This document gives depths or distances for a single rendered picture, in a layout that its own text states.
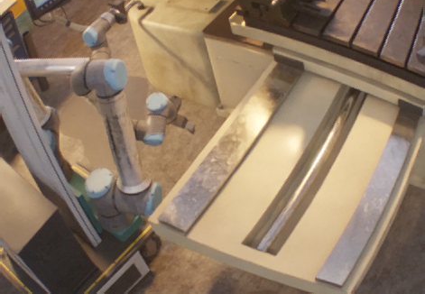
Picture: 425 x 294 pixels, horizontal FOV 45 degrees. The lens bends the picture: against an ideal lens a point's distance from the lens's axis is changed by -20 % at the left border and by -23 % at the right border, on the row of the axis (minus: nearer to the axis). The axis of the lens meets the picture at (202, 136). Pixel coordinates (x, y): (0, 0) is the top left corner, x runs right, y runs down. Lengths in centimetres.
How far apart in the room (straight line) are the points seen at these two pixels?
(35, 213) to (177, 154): 139
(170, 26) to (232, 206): 143
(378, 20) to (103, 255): 181
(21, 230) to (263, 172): 109
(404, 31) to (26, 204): 198
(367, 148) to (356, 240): 50
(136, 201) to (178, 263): 70
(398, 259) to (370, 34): 122
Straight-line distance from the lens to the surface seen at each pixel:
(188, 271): 311
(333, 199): 238
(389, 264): 300
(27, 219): 250
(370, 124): 264
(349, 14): 280
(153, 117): 274
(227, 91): 361
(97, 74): 224
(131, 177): 249
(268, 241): 230
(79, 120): 407
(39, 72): 268
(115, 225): 278
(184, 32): 348
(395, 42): 265
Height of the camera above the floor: 262
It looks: 45 degrees down
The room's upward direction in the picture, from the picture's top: 16 degrees counter-clockwise
